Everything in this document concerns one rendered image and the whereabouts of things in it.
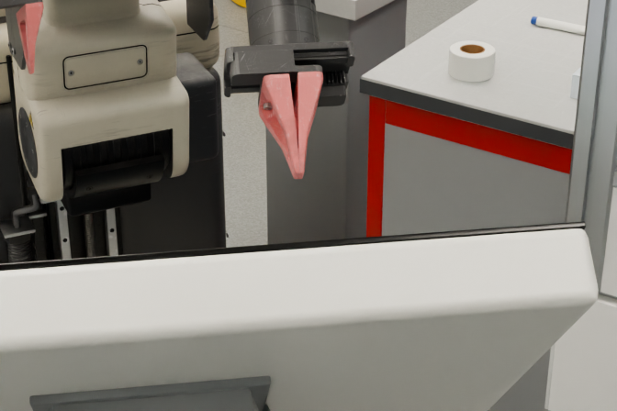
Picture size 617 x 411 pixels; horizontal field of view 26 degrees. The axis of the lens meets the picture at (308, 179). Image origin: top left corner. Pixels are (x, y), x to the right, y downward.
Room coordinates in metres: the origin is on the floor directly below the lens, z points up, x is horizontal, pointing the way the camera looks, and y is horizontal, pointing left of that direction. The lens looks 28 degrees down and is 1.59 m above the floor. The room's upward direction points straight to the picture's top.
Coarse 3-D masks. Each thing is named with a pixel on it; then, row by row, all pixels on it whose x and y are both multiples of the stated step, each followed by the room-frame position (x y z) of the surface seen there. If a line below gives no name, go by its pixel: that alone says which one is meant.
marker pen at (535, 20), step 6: (534, 18) 2.09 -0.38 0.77; (540, 18) 2.09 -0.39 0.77; (546, 18) 2.09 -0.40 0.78; (534, 24) 2.09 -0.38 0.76; (540, 24) 2.08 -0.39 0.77; (546, 24) 2.08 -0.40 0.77; (552, 24) 2.07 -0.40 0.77; (558, 24) 2.07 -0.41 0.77; (564, 24) 2.07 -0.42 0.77; (570, 24) 2.06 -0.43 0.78; (576, 24) 2.06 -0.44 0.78; (564, 30) 2.06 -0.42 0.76; (570, 30) 2.06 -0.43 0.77; (576, 30) 2.05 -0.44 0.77; (582, 30) 2.05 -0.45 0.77
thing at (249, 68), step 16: (240, 64) 0.96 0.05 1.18; (256, 64) 0.96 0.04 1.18; (272, 64) 0.96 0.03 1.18; (288, 64) 0.96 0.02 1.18; (240, 80) 0.96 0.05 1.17; (256, 80) 0.96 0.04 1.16; (304, 80) 0.95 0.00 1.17; (320, 80) 0.95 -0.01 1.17; (304, 96) 0.94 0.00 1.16; (304, 112) 0.94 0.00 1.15; (304, 128) 0.93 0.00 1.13; (304, 144) 0.93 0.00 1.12; (304, 160) 0.92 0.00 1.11
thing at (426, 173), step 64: (512, 0) 2.21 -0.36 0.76; (576, 0) 2.21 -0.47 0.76; (384, 64) 1.93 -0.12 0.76; (448, 64) 1.93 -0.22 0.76; (512, 64) 1.93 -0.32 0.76; (576, 64) 1.93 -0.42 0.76; (384, 128) 1.87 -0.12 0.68; (448, 128) 1.81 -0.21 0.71; (512, 128) 1.74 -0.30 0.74; (384, 192) 1.87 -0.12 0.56; (448, 192) 1.81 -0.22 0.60; (512, 192) 1.75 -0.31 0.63
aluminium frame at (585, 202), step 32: (608, 0) 1.01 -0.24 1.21; (608, 32) 1.01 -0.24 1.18; (608, 64) 1.00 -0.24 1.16; (608, 96) 1.00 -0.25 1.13; (576, 128) 1.01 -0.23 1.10; (608, 128) 1.00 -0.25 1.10; (576, 160) 1.01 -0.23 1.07; (608, 160) 0.99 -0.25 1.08; (576, 192) 1.01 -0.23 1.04; (608, 192) 0.99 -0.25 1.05; (608, 224) 0.99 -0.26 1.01; (608, 256) 0.99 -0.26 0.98; (608, 288) 0.99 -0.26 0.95
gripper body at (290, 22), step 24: (264, 0) 1.01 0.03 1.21; (288, 0) 1.01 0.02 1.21; (312, 0) 1.04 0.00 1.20; (264, 24) 1.00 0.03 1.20; (288, 24) 0.99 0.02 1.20; (312, 24) 1.01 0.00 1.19; (240, 48) 0.97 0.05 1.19; (264, 48) 0.97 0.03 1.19; (288, 48) 0.97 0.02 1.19; (312, 48) 0.97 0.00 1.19; (336, 48) 0.98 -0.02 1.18
